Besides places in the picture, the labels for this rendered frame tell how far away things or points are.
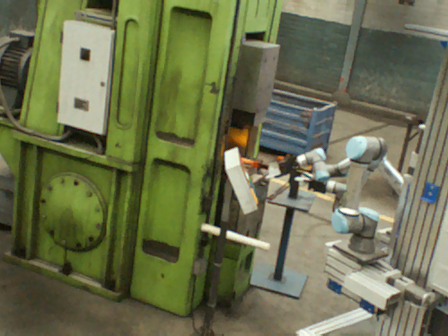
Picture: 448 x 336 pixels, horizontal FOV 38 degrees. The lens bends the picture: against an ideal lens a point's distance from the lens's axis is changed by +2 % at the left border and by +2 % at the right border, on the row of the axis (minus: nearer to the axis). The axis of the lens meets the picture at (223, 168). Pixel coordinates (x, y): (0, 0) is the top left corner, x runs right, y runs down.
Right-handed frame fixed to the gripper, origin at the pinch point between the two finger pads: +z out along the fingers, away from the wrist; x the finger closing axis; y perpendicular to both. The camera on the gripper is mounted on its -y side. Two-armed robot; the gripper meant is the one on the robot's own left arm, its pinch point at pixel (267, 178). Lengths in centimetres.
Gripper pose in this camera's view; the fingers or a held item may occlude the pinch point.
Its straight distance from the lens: 382.6
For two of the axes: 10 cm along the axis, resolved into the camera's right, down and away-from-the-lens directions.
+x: 0.2, 3.1, -9.5
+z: -9.3, 3.6, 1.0
